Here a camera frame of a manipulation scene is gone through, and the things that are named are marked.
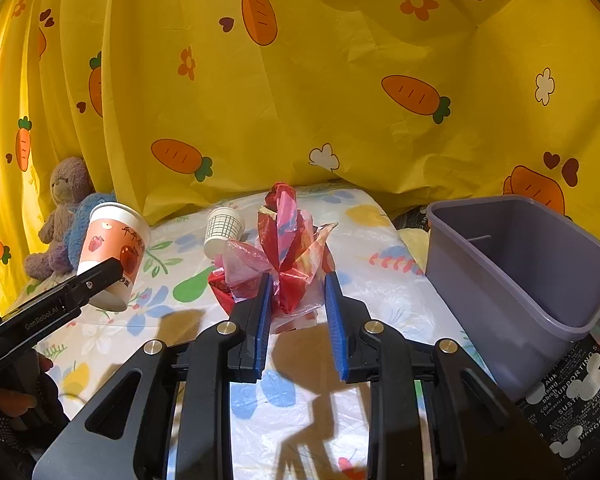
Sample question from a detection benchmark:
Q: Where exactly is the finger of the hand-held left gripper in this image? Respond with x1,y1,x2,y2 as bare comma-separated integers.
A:
74,257,124,307

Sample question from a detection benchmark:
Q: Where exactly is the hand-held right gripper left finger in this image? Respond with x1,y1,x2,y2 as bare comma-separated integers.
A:
32,272,274,480

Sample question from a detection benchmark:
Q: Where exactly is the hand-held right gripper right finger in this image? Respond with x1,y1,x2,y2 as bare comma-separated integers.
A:
324,272,566,480

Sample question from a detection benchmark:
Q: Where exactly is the apple print paper cup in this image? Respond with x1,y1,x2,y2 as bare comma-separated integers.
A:
76,202,152,311

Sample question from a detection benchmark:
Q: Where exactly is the red plastic bag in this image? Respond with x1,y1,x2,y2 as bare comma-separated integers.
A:
207,182,341,321

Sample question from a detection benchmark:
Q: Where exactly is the grey plastic bin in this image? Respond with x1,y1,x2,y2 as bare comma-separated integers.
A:
425,197,600,403

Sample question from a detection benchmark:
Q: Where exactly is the person's left hand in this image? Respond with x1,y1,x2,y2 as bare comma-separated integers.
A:
0,352,69,441

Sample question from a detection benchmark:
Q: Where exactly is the blue plush toy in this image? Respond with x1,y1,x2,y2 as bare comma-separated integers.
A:
62,191,118,273

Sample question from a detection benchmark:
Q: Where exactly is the pale translucent plastic bag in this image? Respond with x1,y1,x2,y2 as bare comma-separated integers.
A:
215,240,331,336

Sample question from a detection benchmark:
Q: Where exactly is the green grid paper cup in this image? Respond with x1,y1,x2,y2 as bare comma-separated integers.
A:
203,206,246,261

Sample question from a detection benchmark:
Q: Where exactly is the brown teddy bear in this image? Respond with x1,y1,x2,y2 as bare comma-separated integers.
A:
24,156,93,281

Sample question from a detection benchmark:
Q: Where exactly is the yellow carrot print curtain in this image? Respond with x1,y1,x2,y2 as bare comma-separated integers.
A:
0,0,600,321

